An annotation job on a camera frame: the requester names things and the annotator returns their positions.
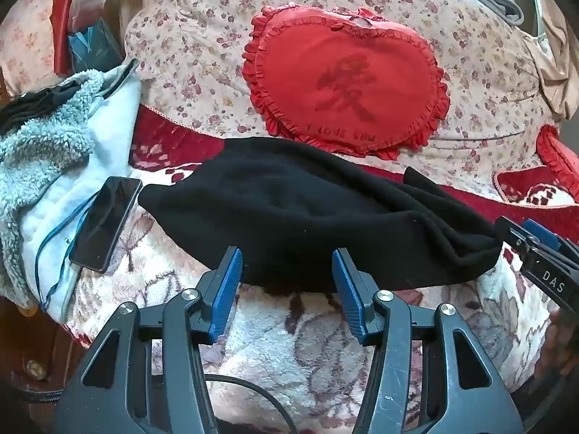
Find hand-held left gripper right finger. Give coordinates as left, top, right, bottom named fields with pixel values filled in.
left=331, top=248, right=525, bottom=434

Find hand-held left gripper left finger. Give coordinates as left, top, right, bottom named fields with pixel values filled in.
left=50, top=246, right=245, bottom=434

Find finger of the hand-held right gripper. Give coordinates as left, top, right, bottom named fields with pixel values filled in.
left=495, top=216, right=531, bottom=259
left=522, top=219, right=579, bottom=263

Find black pants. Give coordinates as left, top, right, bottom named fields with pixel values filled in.
left=138, top=137, right=504, bottom=293

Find red and white plush blanket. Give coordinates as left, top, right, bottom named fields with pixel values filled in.
left=61, top=104, right=579, bottom=430

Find black smartphone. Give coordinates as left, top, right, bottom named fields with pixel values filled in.
left=69, top=176, right=144, bottom=275

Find beige cloth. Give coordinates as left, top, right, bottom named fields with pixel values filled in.
left=520, top=9, right=579, bottom=120

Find brown wooden cabinet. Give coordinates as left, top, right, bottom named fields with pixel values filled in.
left=0, top=296, right=93, bottom=403

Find red heart-shaped ruffled pillow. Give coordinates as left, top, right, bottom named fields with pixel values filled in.
left=242, top=4, right=452, bottom=160

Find light blue fleece jacket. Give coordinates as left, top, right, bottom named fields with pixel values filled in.
left=0, top=60, right=144, bottom=322

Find floral quilt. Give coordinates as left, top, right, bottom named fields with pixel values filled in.
left=124, top=0, right=564, bottom=200

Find black cloth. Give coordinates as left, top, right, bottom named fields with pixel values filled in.
left=0, top=85, right=86, bottom=136

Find teal plastic bag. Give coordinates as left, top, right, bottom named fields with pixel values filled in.
left=68, top=20, right=123, bottom=73

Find red hanging cloth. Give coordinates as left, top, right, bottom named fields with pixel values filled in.
left=51, top=0, right=75, bottom=75

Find black cable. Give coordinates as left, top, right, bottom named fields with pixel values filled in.
left=204, top=374, right=295, bottom=434

